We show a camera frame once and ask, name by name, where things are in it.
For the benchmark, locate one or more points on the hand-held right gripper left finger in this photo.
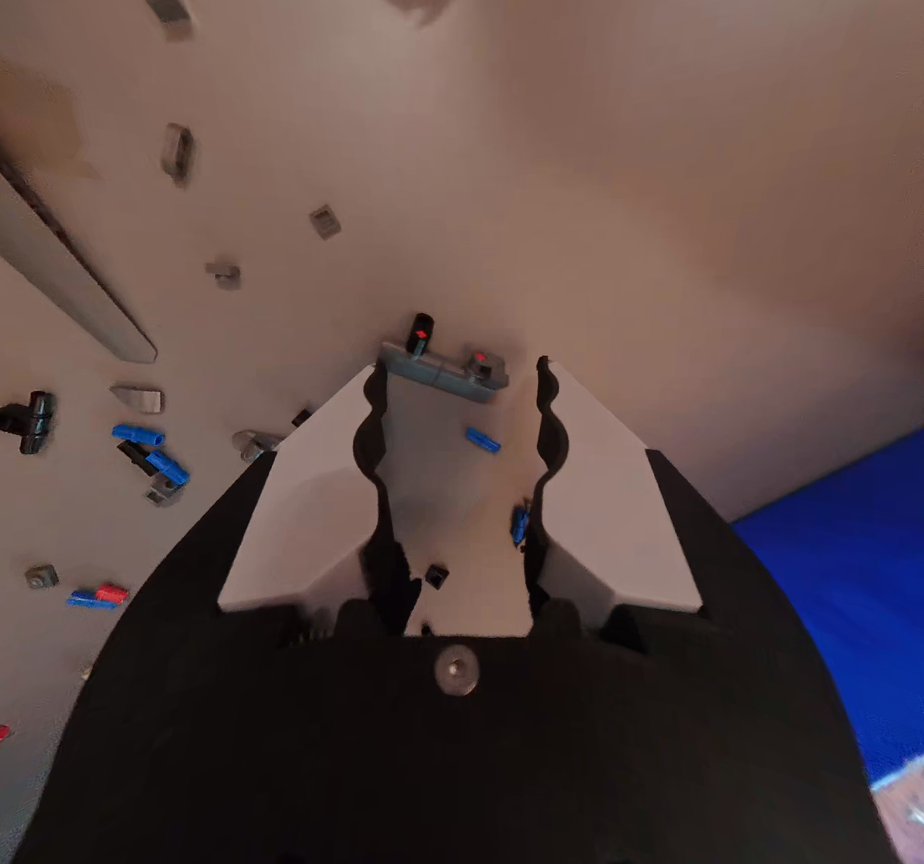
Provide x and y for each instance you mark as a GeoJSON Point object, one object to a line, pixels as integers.
{"type": "Point", "coordinates": [303, 517]}

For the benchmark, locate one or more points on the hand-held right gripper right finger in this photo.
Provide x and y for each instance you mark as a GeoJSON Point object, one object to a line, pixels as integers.
{"type": "Point", "coordinates": [613, 517]}

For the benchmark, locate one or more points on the grey lego beam red pins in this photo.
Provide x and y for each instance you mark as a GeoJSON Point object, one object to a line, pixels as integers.
{"type": "Point", "coordinates": [411, 367]}

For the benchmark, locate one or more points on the scattered loose lego pieces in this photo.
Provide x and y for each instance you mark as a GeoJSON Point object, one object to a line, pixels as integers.
{"type": "Point", "coordinates": [137, 434]}

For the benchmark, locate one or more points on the long grey lego blade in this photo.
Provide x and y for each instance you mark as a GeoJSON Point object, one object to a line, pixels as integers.
{"type": "Point", "coordinates": [72, 279]}

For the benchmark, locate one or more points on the blue plastic bin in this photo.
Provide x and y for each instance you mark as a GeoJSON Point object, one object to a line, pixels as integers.
{"type": "Point", "coordinates": [830, 589]}

